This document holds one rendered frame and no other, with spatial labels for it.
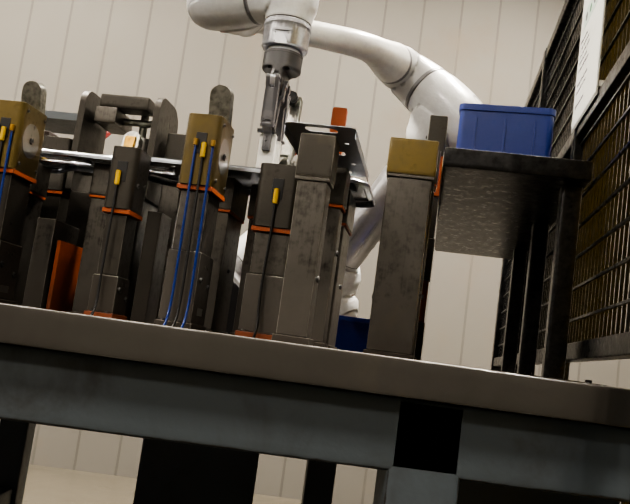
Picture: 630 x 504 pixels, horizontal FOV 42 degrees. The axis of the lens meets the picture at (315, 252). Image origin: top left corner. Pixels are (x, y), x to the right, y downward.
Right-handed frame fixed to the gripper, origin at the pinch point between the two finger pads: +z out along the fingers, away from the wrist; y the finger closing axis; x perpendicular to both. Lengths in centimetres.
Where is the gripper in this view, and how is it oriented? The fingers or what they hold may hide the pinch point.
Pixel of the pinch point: (268, 156)
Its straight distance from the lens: 156.6
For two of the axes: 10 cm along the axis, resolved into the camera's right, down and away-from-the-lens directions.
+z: -1.4, 9.8, -1.2
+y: -1.3, -1.4, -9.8
